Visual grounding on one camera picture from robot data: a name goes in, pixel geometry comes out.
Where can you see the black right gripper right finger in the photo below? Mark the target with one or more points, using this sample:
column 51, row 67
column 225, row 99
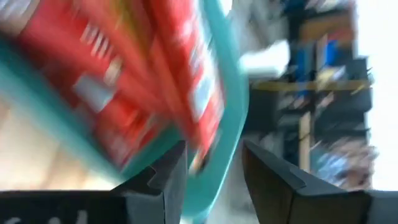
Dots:
column 273, row 186

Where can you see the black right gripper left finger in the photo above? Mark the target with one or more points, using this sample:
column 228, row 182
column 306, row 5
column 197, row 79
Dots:
column 168, row 186

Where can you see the teal plastic basket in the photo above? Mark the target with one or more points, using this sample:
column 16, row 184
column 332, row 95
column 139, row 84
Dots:
column 217, row 174

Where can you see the black shelf rack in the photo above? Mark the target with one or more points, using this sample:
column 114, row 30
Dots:
column 335, row 109

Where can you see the white blurred object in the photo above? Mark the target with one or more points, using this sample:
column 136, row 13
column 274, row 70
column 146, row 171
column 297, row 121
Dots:
column 264, row 59

